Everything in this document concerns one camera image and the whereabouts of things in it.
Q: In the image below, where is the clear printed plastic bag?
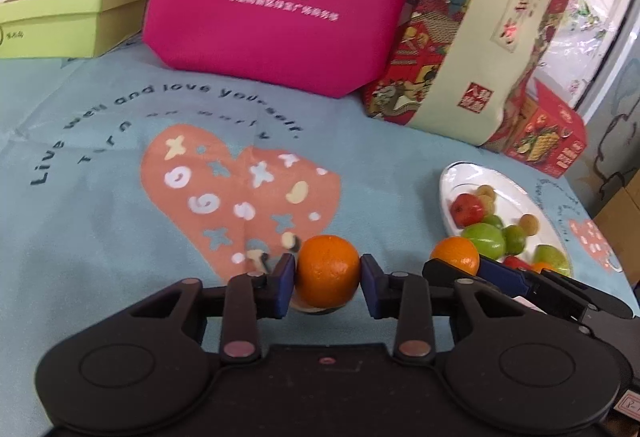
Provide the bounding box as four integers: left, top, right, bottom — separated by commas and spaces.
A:
540, 0, 631, 108

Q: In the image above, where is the red cracker box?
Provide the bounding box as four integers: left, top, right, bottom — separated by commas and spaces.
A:
487, 82, 588, 179

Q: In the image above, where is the red patterned gift box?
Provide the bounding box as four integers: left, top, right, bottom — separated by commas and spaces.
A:
362, 0, 576, 148

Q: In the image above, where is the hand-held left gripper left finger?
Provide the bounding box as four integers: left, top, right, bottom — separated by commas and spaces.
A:
125, 253, 297, 365

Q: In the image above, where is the brown cardboard box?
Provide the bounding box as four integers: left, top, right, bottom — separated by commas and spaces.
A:
594, 169, 640, 288

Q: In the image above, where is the white plate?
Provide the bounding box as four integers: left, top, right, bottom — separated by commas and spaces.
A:
439, 161, 576, 278

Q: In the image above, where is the green jujube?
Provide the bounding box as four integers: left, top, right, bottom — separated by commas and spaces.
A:
460, 223, 507, 261
532, 244, 571, 274

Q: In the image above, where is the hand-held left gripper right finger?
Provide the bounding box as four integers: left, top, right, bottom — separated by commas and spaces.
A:
360, 253, 541, 365

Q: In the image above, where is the light green box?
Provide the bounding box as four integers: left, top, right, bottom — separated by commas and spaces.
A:
0, 0, 153, 59

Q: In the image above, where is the pink tote bag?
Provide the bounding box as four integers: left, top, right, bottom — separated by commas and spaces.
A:
142, 0, 431, 98

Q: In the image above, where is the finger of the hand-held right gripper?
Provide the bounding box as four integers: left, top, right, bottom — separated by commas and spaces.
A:
422, 258, 483, 289
479, 256, 635, 333

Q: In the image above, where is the blue printed tablecloth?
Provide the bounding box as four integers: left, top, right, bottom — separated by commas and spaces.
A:
0, 32, 640, 437

